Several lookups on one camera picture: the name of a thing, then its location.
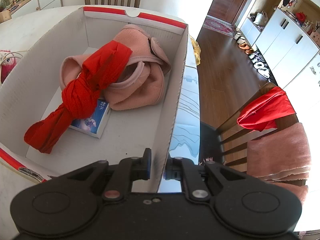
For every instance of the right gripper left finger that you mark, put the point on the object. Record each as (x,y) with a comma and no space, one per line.
(122,176)

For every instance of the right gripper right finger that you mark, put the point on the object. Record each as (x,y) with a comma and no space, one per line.
(189,175)

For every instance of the red and white cardboard box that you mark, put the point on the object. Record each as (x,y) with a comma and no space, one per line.
(32,91)

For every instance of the black chair seat cushion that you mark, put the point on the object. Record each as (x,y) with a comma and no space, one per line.
(210,144)

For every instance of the wooden chair beside table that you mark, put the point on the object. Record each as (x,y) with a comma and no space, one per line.
(234,138)

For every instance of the blue and white small box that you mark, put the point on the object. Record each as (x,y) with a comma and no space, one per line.
(96,123)

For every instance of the pink towel on chair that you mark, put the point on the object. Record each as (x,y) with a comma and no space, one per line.
(281,158)

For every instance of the red cloth on chair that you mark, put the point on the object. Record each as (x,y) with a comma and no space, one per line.
(262,112)

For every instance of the red knotted cloth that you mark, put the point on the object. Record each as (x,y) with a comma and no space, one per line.
(80,96)

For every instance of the pink fleece garment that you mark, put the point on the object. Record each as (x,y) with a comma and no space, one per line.
(142,81)

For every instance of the row of shoes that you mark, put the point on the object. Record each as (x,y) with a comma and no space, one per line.
(255,56)

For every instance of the yellow plastic bag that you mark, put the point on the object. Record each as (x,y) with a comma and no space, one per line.
(197,50)

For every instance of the patterned door rug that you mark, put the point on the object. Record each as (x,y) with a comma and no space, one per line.
(218,26)

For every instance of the white tall cabinet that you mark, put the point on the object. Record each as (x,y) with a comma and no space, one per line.
(286,47)

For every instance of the white drawer sideboard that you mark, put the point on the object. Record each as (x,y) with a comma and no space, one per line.
(32,2)

